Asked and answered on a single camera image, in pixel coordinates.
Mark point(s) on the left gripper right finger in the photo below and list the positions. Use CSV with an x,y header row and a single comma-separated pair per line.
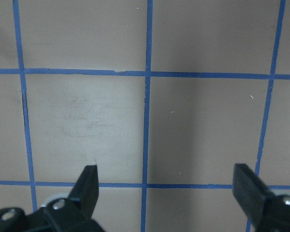
x,y
266,210

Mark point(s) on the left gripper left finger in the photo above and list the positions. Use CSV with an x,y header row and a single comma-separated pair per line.
x,y
63,214

